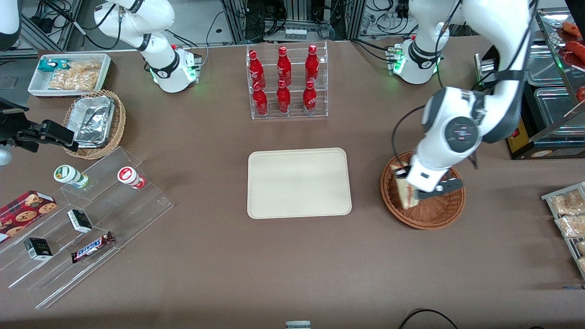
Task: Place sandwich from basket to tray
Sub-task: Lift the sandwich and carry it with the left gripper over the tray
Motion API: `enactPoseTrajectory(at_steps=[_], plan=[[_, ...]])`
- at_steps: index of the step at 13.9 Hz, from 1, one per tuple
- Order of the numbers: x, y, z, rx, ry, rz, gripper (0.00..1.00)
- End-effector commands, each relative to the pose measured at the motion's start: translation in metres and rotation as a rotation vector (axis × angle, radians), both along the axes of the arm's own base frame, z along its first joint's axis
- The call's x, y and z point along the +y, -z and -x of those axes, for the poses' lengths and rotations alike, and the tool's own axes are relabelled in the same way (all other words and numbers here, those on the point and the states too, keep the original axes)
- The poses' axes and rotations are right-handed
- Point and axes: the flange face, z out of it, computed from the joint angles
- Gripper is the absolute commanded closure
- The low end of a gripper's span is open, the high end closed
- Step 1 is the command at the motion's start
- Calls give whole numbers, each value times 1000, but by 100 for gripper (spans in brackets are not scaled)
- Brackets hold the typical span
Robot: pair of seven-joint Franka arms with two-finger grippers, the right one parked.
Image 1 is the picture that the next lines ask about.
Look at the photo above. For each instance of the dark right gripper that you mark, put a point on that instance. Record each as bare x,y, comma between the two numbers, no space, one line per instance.
13,128

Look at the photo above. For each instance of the brown round wicker basket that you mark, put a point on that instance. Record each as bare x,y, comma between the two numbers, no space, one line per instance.
434,214

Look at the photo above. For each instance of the steel warmer pan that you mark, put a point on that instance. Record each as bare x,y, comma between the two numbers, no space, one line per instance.
555,112
546,64

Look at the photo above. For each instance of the clear acrylic stepped display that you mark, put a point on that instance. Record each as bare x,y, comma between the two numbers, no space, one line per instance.
137,214

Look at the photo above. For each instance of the clear bag of crackers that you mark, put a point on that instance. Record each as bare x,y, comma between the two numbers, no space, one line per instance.
87,66
73,81

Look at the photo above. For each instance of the triangular sandwich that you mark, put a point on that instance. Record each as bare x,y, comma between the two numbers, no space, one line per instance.
408,196

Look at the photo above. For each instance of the clear acrylic bottle rack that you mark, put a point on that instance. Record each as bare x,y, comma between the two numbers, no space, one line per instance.
297,114

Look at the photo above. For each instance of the white power strip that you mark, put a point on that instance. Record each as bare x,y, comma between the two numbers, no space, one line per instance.
295,34

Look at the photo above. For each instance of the stack of foil containers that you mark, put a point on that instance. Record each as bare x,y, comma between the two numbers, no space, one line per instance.
93,121

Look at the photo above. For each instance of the teal snack packet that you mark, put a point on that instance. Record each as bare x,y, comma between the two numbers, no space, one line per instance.
50,65

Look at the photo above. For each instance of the clear bag of pastries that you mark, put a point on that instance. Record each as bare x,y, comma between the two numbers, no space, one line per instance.
582,264
571,226
581,247
566,203

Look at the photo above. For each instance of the white rectangular snack bin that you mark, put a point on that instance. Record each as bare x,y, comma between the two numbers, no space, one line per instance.
36,84

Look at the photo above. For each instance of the red lidded yogurt cup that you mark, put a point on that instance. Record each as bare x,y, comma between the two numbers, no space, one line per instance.
128,176

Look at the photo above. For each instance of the green lidded yogurt cup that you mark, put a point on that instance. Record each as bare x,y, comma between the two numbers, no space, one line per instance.
67,174

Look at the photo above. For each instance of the red cola bottle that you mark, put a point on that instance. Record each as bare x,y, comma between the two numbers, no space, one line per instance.
283,98
284,66
310,98
312,65
256,71
260,100

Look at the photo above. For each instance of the small black white box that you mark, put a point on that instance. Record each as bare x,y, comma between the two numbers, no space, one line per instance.
39,249
80,220

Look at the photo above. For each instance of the red cookie box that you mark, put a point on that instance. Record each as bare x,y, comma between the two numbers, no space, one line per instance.
25,212

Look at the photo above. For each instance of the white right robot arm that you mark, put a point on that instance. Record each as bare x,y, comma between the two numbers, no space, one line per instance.
160,59

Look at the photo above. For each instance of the Snickers chocolate bar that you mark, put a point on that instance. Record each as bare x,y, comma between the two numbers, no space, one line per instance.
91,246

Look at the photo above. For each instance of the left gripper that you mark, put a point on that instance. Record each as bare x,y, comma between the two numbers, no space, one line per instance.
402,173

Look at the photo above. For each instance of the black food warmer cabinet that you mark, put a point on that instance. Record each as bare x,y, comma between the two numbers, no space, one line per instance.
539,147

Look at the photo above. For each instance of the small grey device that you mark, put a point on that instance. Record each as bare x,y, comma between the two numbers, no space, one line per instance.
298,325

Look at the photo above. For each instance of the beige rectangular plastic tray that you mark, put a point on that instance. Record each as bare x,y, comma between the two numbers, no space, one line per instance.
299,183

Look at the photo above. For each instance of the tan wicker basket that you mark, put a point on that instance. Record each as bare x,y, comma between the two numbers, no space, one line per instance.
119,123

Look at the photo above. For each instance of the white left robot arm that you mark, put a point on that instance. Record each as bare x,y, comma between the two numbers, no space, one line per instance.
457,132

